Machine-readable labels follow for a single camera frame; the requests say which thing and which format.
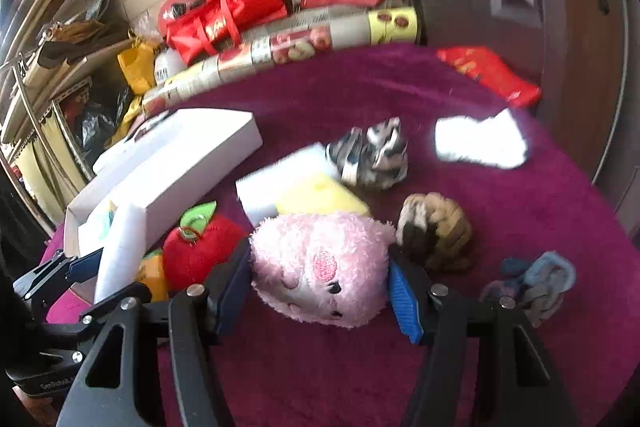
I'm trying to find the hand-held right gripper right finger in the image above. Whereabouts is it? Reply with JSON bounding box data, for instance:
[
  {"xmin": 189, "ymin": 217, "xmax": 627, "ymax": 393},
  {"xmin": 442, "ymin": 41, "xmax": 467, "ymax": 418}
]
[{"xmin": 387, "ymin": 248, "xmax": 581, "ymax": 427}]

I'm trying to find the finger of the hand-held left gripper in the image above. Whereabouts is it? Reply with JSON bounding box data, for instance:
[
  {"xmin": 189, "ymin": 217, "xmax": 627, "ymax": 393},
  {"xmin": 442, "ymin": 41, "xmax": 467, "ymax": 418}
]
[
  {"xmin": 12, "ymin": 248, "xmax": 107, "ymax": 304},
  {"xmin": 30, "ymin": 312, "xmax": 106, "ymax": 350}
]

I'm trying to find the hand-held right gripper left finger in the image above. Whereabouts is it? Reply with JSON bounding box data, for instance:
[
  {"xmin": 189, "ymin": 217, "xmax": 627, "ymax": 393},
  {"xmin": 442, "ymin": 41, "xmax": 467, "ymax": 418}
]
[{"xmin": 57, "ymin": 234, "xmax": 253, "ymax": 427}]

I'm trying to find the red apple plush toy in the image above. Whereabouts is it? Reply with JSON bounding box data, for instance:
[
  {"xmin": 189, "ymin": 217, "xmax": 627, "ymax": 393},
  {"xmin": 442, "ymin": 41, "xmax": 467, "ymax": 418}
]
[{"xmin": 162, "ymin": 202, "xmax": 249, "ymax": 294}]

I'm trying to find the orange packet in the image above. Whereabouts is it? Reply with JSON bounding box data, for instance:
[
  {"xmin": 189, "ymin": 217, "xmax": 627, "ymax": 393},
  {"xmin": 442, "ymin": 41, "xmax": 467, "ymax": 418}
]
[{"xmin": 135, "ymin": 249, "xmax": 171, "ymax": 303}]

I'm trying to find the pink plush toy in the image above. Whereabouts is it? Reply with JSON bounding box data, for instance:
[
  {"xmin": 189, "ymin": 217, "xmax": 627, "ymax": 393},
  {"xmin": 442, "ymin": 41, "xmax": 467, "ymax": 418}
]
[{"xmin": 249, "ymin": 212, "xmax": 398, "ymax": 329}]

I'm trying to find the white sponge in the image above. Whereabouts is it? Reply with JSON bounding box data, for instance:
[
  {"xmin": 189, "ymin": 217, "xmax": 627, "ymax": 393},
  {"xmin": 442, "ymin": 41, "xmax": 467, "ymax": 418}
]
[{"xmin": 235, "ymin": 143, "xmax": 342, "ymax": 228}]

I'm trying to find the blue grey sock bundle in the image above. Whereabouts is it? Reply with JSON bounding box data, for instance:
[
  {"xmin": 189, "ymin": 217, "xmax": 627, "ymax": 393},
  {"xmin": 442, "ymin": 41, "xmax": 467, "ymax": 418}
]
[{"xmin": 480, "ymin": 251, "xmax": 577, "ymax": 327}]

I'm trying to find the white cardboard box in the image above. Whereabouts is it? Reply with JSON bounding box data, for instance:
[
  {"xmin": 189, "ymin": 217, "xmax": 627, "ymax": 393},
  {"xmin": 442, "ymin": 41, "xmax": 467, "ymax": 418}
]
[{"xmin": 65, "ymin": 108, "xmax": 264, "ymax": 303}]

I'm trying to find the zebra print cloth bundle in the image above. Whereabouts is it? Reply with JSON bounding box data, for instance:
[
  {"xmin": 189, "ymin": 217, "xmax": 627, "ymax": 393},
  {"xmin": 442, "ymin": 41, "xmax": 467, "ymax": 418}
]
[{"xmin": 325, "ymin": 117, "xmax": 410, "ymax": 191}]

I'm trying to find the white sock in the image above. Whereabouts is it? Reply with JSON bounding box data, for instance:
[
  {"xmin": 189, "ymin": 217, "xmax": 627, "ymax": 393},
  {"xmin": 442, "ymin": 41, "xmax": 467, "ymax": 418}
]
[{"xmin": 433, "ymin": 108, "xmax": 530, "ymax": 170}]

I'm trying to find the white foam block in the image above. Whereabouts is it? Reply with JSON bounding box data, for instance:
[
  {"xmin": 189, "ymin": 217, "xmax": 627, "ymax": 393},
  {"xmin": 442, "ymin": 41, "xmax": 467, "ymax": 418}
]
[{"xmin": 95, "ymin": 203, "xmax": 151, "ymax": 303}]

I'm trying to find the yellow cloth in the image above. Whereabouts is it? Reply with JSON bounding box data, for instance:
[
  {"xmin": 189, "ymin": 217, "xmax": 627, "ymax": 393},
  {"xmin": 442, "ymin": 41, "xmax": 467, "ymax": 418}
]
[{"xmin": 10, "ymin": 122, "xmax": 87, "ymax": 220}]

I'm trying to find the black plastic bag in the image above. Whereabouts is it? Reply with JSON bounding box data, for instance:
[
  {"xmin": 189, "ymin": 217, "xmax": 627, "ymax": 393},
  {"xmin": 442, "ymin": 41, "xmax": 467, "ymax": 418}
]
[{"xmin": 74, "ymin": 86, "xmax": 132, "ymax": 164}]

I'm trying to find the metal shelf rack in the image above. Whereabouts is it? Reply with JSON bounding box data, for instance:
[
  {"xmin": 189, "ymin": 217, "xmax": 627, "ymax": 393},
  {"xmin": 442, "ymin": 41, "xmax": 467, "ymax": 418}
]
[{"xmin": 0, "ymin": 21, "xmax": 151, "ymax": 228}]

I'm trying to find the yellow plastic bag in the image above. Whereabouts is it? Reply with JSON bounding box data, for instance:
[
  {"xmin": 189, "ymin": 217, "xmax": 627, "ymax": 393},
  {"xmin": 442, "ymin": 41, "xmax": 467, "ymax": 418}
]
[{"xmin": 116, "ymin": 38, "xmax": 162, "ymax": 96}]

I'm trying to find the white plastic jug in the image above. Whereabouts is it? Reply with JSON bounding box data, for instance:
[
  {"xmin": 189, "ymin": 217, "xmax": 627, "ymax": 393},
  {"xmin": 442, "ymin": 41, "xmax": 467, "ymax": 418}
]
[{"xmin": 154, "ymin": 49, "xmax": 189, "ymax": 84}]

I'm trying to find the brown bag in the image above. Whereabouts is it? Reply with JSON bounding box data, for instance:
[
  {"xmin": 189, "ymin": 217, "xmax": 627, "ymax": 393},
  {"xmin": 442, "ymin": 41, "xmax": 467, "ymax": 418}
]
[{"xmin": 40, "ymin": 19, "xmax": 132, "ymax": 68}]

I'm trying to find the red snack packet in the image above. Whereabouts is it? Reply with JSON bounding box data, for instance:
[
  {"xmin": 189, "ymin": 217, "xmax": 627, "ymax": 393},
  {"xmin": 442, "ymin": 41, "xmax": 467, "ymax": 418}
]
[{"xmin": 435, "ymin": 46, "xmax": 543, "ymax": 108}]

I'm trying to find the rolled printed mat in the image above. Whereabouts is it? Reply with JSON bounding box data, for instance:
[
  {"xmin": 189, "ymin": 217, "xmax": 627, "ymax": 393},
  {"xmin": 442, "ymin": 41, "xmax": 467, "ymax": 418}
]
[{"xmin": 141, "ymin": 7, "xmax": 420, "ymax": 118}]

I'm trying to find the red round helmet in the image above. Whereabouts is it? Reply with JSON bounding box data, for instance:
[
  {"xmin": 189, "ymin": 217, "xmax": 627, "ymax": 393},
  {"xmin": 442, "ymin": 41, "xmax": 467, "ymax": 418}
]
[{"xmin": 157, "ymin": 0, "xmax": 208, "ymax": 35}]

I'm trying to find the red tote bag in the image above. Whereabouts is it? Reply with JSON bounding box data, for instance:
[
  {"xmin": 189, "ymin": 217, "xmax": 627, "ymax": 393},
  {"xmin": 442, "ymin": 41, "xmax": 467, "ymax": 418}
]
[{"xmin": 165, "ymin": 0, "xmax": 289, "ymax": 66}]

